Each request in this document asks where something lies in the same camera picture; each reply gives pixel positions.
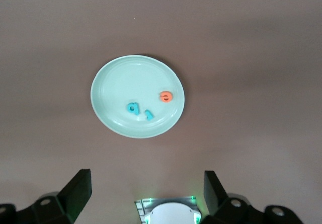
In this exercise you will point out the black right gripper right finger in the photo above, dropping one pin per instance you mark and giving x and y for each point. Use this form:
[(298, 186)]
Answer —
[(216, 204)]

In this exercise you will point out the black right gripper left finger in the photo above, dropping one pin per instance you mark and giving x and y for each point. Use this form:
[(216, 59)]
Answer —
[(75, 196)]

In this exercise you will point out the teal foam letter b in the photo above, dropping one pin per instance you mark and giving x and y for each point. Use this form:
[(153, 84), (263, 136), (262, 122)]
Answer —
[(136, 110)]

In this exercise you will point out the teal foam letter r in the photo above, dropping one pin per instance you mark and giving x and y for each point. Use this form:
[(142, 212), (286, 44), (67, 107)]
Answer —
[(149, 115)]

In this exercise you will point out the orange foam letter e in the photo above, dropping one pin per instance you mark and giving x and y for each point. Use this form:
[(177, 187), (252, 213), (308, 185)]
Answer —
[(166, 93)]

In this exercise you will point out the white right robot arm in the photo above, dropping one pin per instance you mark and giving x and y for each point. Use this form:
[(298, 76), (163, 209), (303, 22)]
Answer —
[(173, 214)]

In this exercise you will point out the mint green plate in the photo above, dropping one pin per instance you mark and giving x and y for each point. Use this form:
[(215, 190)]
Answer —
[(130, 83)]

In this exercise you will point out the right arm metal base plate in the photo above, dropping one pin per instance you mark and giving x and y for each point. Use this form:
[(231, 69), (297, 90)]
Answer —
[(141, 206)]

